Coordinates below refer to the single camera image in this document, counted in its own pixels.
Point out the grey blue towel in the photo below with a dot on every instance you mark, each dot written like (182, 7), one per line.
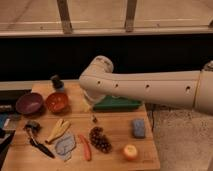
(65, 145)

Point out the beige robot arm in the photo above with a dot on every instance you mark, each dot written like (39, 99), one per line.
(182, 89)

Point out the red bowl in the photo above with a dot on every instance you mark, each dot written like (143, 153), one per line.
(57, 102)

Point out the purple bowl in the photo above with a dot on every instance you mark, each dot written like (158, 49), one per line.
(29, 103)

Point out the green plastic tray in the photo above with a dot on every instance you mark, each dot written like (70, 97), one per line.
(117, 103)

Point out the small loose grape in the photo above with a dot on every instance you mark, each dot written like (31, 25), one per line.
(94, 119)

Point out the dark bottle with blue base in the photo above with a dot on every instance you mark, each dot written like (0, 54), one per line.
(57, 84)

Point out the blue sponge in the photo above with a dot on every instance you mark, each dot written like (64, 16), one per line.
(138, 128)

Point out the bunch of dark grapes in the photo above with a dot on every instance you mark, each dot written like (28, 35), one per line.
(99, 140)

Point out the yellow banana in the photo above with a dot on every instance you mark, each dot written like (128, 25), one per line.
(59, 129)

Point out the orange carrot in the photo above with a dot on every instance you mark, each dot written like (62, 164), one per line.
(86, 147)

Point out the wooden cutting board table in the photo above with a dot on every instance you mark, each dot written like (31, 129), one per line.
(22, 156)

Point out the red yellow apple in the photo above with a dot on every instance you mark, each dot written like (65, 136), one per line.
(130, 152)

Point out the dark round brush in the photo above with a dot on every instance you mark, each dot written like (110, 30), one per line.
(33, 126)

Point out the black handled knife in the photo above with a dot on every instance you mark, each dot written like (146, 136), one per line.
(38, 145)

